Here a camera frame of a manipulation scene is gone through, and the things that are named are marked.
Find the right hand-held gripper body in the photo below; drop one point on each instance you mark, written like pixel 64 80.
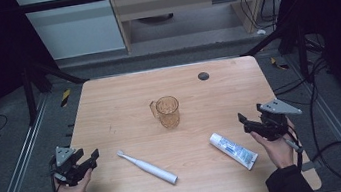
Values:
pixel 275 125

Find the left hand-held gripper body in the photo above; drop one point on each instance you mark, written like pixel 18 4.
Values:
pixel 62 155

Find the white toothpaste tube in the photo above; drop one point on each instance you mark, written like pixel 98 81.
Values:
pixel 233 151

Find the white electric toothbrush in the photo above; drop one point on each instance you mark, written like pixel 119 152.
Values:
pixel 150 168

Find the amber glass cup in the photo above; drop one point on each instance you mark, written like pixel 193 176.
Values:
pixel 168 116

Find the person's right hand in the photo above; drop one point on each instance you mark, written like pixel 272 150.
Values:
pixel 279 153

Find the grey tape piece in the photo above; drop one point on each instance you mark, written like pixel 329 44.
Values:
pixel 309 166

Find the yellow black tape strip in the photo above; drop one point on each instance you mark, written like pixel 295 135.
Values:
pixel 279 64
pixel 65 98

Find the dark round table grommet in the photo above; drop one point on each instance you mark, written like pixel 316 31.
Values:
pixel 203 76

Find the black metal stand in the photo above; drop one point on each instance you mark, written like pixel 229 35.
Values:
pixel 302 54
pixel 28 95

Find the small white floor object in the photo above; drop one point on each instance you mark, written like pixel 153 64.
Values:
pixel 261 32

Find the white cabinet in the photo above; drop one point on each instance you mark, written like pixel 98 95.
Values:
pixel 78 31

